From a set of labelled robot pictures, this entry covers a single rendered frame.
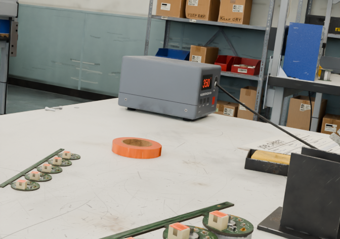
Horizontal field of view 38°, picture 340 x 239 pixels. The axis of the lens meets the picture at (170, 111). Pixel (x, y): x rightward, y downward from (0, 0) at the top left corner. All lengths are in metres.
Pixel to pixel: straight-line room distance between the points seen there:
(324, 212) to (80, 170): 0.24
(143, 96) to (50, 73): 5.27
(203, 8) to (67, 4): 1.90
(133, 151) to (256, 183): 0.14
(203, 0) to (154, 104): 3.89
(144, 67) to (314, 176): 0.51
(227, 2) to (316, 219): 4.28
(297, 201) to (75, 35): 5.55
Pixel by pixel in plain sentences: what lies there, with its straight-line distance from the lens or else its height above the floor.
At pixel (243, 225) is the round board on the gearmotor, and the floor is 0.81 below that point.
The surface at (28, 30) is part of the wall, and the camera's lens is 6.33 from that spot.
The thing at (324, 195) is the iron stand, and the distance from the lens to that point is 0.41.
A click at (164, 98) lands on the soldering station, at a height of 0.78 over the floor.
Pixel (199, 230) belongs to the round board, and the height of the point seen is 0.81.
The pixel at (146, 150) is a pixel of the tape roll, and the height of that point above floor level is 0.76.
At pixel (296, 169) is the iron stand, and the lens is 0.41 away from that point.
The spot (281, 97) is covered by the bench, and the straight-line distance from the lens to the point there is 2.26.
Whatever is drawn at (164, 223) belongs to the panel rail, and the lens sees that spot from 0.24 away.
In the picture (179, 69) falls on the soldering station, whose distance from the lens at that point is 0.84.
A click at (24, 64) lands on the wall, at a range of 6.37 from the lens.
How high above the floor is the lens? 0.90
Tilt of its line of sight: 9 degrees down
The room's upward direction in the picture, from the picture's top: 7 degrees clockwise
